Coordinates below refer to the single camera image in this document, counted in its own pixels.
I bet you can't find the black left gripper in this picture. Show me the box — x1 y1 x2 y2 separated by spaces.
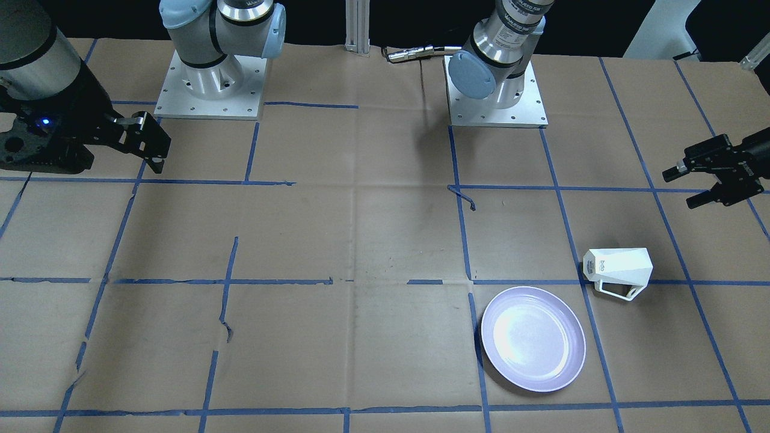
662 127 769 209

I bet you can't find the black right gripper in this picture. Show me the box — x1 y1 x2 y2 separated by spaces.
1 61 171 174

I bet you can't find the white faceted cup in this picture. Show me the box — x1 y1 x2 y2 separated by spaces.
583 248 653 301

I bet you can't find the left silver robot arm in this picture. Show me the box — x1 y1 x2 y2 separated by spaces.
445 1 768 209

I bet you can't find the lavender plate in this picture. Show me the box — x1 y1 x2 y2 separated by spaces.
479 286 588 393

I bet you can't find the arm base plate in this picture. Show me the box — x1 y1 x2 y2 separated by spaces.
443 55 549 128
153 53 270 121

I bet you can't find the aluminium frame post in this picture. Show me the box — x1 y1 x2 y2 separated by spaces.
344 0 371 57

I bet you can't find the braided metal cable connector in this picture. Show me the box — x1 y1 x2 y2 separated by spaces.
381 45 462 64

